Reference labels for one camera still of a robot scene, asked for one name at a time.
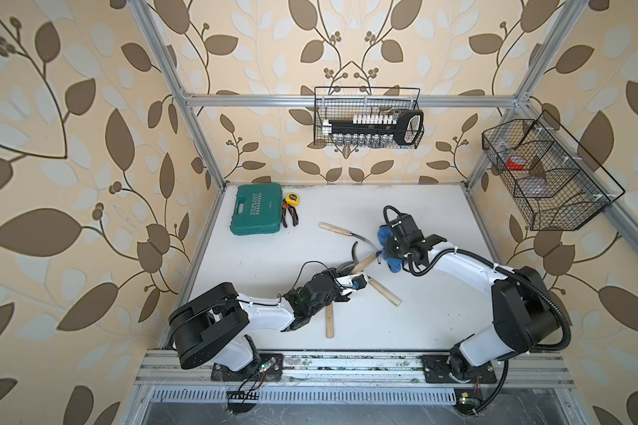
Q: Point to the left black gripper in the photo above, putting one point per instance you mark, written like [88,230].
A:
[327,274]

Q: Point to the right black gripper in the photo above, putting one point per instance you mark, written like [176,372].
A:
[390,243]

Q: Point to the blue grey microfiber rag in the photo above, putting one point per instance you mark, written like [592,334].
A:
[389,253]

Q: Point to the sickle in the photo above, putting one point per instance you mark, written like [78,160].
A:
[358,268]
[348,233]
[329,322]
[379,287]

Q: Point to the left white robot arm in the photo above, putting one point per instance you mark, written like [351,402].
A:
[214,325]

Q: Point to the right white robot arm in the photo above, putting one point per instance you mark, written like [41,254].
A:
[525,316]

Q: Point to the yellow tape measure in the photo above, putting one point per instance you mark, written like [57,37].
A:
[292,199]

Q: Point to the green plastic tool case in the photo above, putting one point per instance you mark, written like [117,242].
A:
[257,210]

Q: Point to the red item in basket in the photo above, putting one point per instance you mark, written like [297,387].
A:
[516,163]

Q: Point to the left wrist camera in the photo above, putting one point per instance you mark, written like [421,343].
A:
[357,282]

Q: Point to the red handled pliers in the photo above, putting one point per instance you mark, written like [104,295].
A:
[292,212]

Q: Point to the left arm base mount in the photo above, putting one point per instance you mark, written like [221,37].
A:
[269,364]

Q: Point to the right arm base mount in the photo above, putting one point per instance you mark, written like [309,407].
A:
[444,368]

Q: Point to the rear black wire basket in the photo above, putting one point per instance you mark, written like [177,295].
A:
[342,102]

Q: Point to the black wire basket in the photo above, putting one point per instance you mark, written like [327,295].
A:
[564,184]
[342,102]

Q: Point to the right black wire basket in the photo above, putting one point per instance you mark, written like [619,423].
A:
[564,184]

